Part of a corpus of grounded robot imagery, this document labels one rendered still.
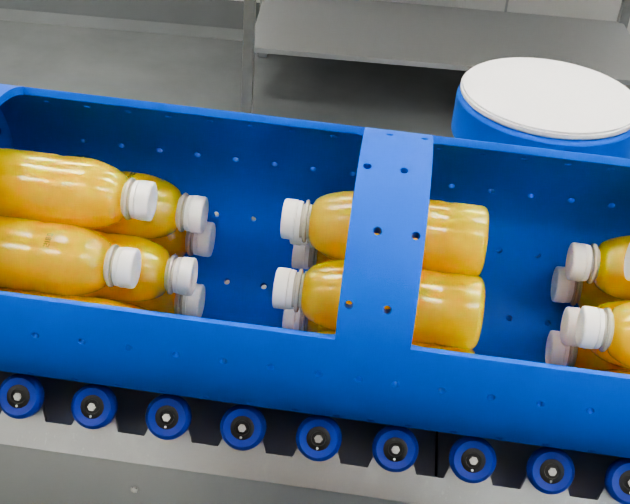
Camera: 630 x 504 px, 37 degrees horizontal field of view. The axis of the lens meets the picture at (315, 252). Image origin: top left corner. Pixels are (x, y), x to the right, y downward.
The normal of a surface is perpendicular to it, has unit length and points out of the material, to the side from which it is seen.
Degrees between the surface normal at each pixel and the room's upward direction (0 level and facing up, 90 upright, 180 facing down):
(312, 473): 52
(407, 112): 0
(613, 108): 0
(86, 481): 71
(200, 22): 76
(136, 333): 88
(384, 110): 0
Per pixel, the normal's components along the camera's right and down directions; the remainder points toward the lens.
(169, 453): -0.05, -0.07
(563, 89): 0.07, -0.83
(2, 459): -0.09, 0.25
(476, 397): -0.13, 0.63
